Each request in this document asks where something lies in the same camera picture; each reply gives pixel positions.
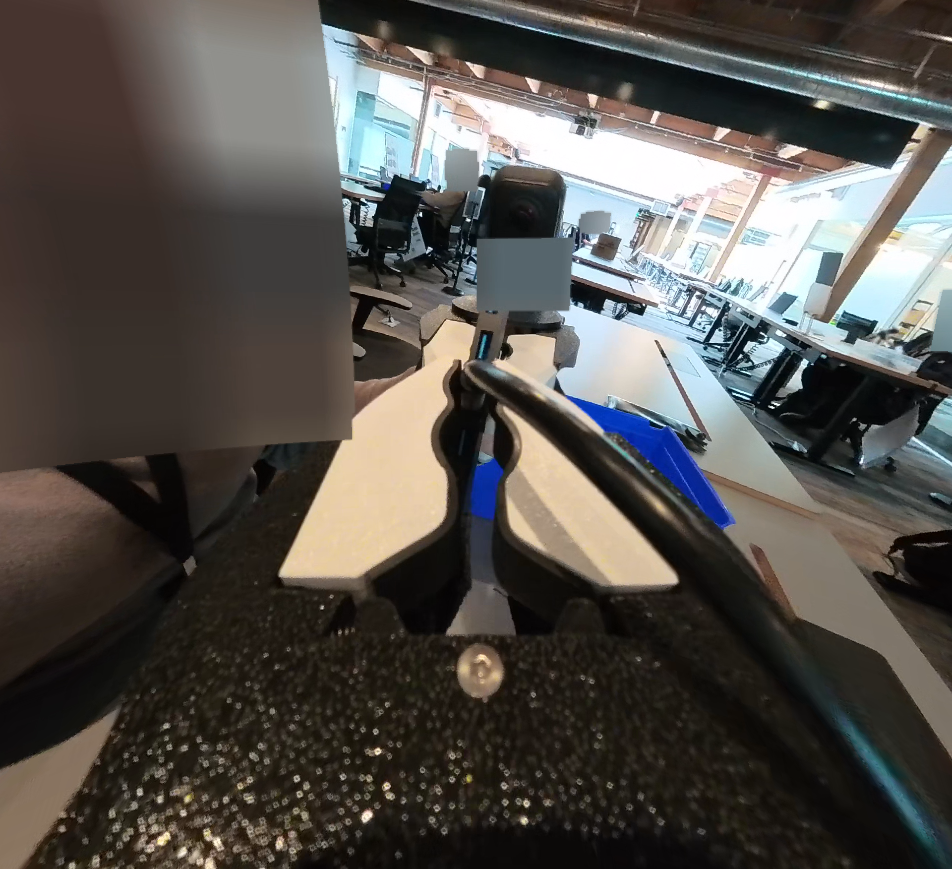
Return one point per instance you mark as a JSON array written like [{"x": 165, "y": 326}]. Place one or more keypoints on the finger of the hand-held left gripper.
[
  {"x": 537, "y": 359},
  {"x": 445, "y": 342}
]

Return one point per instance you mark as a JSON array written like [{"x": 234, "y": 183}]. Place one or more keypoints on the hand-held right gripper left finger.
[{"x": 372, "y": 497}]

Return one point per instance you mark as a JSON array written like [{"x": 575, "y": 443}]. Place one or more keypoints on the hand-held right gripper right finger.
[{"x": 565, "y": 519}]

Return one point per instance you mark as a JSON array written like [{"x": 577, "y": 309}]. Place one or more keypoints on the black usb hub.
[{"x": 484, "y": 348}]

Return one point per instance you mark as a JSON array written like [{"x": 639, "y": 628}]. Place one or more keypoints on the blue plastic bin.
[{"x": 669, "y": 467}]

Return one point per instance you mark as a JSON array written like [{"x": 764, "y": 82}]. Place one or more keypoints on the person's left forearm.
[{"x": 383, "y": 391}]

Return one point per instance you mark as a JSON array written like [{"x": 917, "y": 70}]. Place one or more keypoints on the brown chair armrest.
[{"x": 379, "y": 300}]

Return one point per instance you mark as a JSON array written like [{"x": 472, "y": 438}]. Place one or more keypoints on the cardboard box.
[{"x": 608, "y": 245}]

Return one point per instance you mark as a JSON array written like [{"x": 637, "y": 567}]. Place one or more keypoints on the metal tool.
[{"x": 654, "y": 419}]

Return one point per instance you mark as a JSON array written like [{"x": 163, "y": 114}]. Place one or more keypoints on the black office chair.
[
  {"x": 877, "y": 408},
  {"x": 390, "y": 214}
]

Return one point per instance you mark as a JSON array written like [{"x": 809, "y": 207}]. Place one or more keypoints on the ceiling projector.
[{"x": 585, "y": 125}]

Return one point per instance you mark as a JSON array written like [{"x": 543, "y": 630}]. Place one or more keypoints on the wooden pillar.
[
  {"x": 750, "y": 214},
  {"x": 885, "y": 222}
]

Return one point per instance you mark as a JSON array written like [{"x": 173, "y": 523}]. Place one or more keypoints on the black monitor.
[{"x": 828, "y": 268}]

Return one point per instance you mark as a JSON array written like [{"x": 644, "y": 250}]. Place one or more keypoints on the long wooden desk row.
[{"x": 840, "y": 352}]

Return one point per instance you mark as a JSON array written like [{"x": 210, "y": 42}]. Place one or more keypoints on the black ceiling beam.
[{"x": 744, "y": 114}]

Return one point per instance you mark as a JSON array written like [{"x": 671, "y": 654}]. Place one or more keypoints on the black backpack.
[{"x": 922, "y": 560}]

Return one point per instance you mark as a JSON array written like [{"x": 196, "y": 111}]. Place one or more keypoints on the silver ventilation duct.
[{"x": 669, "y": 39}]

